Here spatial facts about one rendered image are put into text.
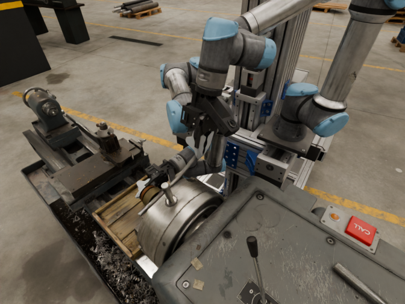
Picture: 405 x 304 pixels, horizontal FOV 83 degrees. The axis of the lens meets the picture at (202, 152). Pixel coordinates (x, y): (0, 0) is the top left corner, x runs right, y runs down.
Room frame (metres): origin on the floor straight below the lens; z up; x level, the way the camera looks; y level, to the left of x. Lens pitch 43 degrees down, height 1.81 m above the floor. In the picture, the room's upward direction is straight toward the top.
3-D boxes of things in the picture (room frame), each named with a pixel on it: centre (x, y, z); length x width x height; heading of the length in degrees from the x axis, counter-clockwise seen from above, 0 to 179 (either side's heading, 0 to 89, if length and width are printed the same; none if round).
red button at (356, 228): (0.30, -0.41, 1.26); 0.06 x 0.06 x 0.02; 49
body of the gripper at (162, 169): (0.66, 0.18, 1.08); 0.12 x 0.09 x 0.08; 138
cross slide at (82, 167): (0.85, 0.52, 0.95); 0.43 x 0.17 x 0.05; 139
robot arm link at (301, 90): (0.84, -0.41, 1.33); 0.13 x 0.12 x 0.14; 21
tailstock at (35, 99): (1.22, 0.97, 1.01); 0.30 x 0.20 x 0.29; 49
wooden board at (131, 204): (0.61, 0.28, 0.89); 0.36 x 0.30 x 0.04; 139
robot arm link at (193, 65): (1.12, 0.01, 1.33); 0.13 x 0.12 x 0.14; 102
